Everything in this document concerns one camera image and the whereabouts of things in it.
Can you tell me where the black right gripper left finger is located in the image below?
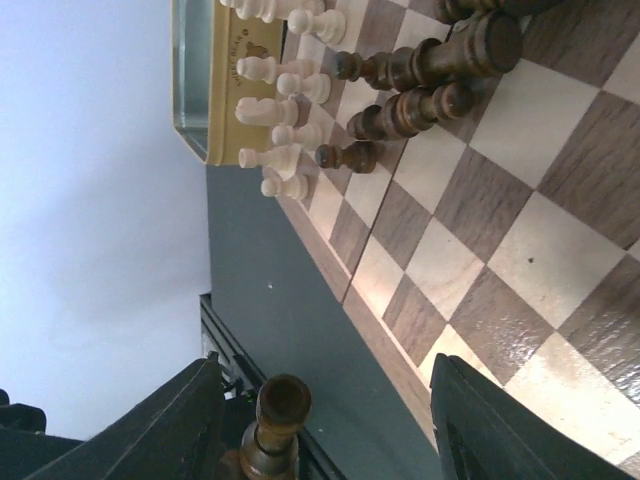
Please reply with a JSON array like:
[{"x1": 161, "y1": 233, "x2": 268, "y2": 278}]
[{"x1": 29, "y1": 352, "x2": 224, "y2": 479}]

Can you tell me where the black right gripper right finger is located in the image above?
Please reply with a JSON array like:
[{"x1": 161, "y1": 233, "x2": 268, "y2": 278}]
[{"x1": 430, "y1": 353, "x2": 631, "y2": 479}]

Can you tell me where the dark rook chess piece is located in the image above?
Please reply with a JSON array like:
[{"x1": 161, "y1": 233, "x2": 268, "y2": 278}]
[{"x1": 215, "y1": 374, "x2": 312, "y2": 479}]

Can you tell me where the wooden chess board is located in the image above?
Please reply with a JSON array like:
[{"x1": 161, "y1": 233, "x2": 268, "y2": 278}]
[{"x1": 282, "y1": 1, "x2": 639, "y2": 477}]

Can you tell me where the white pawn chess piece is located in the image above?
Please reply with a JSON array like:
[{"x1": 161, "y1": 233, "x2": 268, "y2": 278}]
[{"x1": 260, "y1": 172, "x2": 310, "y2": 200}]

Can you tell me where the dark pawn chess piece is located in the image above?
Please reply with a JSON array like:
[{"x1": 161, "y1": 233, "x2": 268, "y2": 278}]
[{"x1": 315, "y1": 141, "x2": 377, "y2": 174}]

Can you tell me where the white knight chess piece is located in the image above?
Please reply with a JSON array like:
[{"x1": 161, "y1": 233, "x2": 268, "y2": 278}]
[{"x1": 235, "y1": 97, "x2": 299, "y2": 127}]

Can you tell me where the dark piece lying large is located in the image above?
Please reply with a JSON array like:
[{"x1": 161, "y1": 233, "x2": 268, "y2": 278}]
[{"x1": 330, "y1": 11, "x2": 523, "y2": 92}]

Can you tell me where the yellow metal tin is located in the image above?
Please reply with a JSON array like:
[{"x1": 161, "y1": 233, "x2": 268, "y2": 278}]
[{"x1": 170, "y1": 0, "x2": 285, "y2": 166}]

